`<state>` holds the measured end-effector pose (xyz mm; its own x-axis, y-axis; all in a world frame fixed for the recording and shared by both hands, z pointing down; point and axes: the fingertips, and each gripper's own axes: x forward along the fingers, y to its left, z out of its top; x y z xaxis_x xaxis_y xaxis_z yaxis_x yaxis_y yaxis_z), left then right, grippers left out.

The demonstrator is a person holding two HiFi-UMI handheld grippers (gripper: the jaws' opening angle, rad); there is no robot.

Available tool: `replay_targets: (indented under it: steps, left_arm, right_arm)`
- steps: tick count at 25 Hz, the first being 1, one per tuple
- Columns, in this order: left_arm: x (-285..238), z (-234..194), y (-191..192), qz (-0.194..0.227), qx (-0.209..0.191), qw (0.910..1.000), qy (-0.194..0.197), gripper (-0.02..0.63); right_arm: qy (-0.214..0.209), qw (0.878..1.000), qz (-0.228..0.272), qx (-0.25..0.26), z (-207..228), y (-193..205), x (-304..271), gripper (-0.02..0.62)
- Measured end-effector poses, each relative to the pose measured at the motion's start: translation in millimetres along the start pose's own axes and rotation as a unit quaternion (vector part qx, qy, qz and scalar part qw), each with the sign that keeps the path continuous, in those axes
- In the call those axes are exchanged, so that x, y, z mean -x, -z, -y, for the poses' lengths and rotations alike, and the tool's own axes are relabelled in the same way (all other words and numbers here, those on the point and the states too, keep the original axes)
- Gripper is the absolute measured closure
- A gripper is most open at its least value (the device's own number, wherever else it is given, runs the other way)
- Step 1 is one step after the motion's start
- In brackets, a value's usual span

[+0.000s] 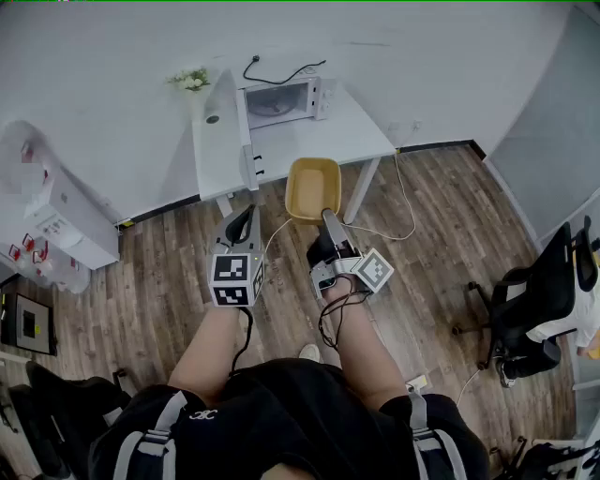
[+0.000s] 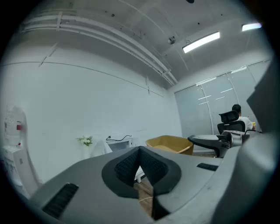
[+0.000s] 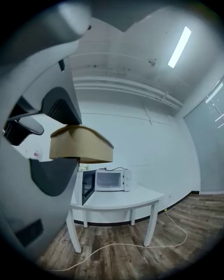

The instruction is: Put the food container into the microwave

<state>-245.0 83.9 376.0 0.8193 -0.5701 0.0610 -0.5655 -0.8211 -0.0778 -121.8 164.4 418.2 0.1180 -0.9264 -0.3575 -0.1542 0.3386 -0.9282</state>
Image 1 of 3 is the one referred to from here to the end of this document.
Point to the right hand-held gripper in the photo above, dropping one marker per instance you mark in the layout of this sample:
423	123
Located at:
344	265

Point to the person's left forearm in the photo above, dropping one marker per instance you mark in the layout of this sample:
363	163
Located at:
211	347

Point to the black framed board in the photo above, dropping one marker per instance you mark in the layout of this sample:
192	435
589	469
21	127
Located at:
30	323

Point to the white cabinet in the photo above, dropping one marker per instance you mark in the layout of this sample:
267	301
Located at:
61	206

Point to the clear bag of bottles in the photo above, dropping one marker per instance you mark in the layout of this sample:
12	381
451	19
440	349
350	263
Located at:
51	267

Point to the person's white shoe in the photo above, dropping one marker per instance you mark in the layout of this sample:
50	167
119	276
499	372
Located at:
309	352

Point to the black office chair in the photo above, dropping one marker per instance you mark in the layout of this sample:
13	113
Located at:
539	290

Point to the white flower bouquet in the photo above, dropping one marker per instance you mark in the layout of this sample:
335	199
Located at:
191	80

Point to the white wall socket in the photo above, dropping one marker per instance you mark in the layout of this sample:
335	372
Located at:
405	126

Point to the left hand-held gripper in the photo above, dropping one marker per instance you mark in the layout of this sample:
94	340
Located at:
232	272

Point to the yellow plastic tray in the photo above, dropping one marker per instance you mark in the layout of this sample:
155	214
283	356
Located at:
311	187

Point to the person's black clothing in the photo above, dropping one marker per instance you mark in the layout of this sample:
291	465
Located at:
290	422

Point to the black mesh chair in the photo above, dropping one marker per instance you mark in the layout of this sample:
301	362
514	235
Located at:
61	412

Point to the white table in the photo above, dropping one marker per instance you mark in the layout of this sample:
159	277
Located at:
328	140

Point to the white microwave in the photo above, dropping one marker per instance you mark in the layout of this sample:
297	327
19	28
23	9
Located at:
319	96

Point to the person's right forearm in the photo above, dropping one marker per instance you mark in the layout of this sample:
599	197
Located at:
365	347

